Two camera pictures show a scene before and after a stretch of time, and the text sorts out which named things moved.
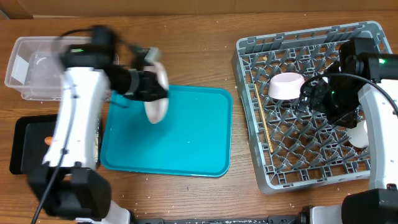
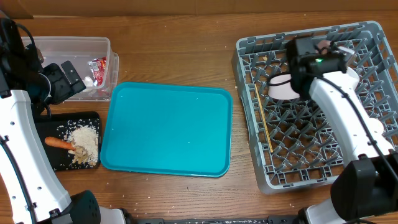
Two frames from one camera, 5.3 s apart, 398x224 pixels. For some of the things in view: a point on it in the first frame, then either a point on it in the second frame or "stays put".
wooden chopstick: x=267 y=130 stays put
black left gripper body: x=132 y=84 -> x=61 y=89
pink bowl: x=285 y=86 stays put
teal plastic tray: x=194 y=138 stays put
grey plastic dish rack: x=290 y=146 stays put
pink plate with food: x=157 y=109 -> x=323 y=45
